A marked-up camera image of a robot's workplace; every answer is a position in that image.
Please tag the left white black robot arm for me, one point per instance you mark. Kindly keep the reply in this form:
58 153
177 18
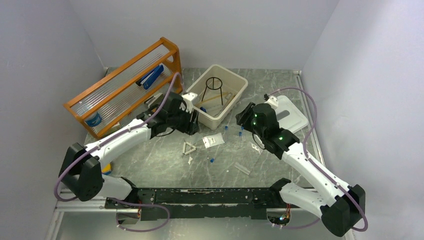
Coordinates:
81 170

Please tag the black wire tripod stand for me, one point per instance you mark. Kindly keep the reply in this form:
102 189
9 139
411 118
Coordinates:
214 84

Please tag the blue white roll on shelf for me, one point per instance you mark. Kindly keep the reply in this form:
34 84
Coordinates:
94 119

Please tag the wrist white camera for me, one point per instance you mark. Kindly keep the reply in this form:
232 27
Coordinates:
188 102
272 101

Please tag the blue stapler on shelf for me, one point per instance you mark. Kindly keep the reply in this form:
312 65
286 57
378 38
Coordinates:
149 78

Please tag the tan rubber tubing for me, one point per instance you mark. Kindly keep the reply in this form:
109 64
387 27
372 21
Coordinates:
220 96

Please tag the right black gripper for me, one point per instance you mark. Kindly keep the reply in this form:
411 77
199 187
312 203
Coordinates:
243 118

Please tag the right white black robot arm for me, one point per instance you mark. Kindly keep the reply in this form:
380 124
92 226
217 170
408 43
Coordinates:
336 203

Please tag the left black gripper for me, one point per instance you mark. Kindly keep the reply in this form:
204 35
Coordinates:
189 127

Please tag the white bin lid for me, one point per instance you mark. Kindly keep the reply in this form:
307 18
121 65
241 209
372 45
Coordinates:
289 116

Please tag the yellow blue block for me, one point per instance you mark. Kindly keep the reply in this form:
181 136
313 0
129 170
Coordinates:
107 169

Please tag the beige plastic bin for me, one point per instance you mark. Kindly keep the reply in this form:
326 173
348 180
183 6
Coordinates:
232 82

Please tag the clear test tube rack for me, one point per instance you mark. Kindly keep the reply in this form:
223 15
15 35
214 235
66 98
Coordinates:
242 168

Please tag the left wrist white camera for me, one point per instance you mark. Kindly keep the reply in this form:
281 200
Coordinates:
188 102

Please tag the orange wooden shelf rack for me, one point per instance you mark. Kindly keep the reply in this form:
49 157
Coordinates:
116 95

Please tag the clear plastic funnel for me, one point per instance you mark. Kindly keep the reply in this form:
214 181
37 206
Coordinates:
198 142

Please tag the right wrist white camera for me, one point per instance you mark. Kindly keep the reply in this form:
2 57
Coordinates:
272 101

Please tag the small clear plastic bag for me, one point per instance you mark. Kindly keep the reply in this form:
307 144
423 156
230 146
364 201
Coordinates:
256 148

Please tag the grey white device on shelf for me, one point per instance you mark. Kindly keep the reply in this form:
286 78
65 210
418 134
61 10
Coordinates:
154 100

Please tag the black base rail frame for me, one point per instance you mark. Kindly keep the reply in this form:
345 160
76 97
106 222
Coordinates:
178 203

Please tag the metal crucible tongs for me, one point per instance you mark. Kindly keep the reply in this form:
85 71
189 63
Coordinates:
226 98

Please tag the white clay triangle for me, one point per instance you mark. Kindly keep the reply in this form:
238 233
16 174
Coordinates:
188 148

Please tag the white plastic packet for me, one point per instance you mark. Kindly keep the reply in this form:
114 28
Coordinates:
213 140

